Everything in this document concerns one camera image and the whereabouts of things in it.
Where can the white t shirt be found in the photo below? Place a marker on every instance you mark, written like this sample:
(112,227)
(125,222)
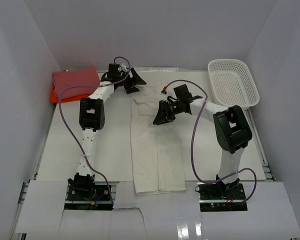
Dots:
(157,159)

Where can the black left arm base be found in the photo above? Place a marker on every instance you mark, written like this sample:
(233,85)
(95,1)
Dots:
(98,199)

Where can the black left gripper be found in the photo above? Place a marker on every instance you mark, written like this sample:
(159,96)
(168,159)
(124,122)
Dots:
(135,80)

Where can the papers at table back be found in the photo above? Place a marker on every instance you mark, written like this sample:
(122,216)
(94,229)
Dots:
(156,69)

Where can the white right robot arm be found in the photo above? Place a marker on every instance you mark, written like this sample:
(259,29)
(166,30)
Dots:
(232,131)

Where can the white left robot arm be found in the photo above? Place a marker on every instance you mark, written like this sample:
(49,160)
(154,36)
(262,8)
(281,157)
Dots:
(92,119)

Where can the white perforated plastic basket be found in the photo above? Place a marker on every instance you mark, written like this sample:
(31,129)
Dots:
(232,83)

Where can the folded orange t shirt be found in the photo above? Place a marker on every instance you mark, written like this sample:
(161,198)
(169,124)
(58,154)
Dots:
(55,100)

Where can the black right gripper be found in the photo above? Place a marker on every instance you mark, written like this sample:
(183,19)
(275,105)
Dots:
(162,115)

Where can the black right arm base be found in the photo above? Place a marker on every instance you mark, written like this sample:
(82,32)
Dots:
(211,201)

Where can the folded red t shirt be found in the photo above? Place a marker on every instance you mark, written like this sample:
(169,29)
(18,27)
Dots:
(83,82)

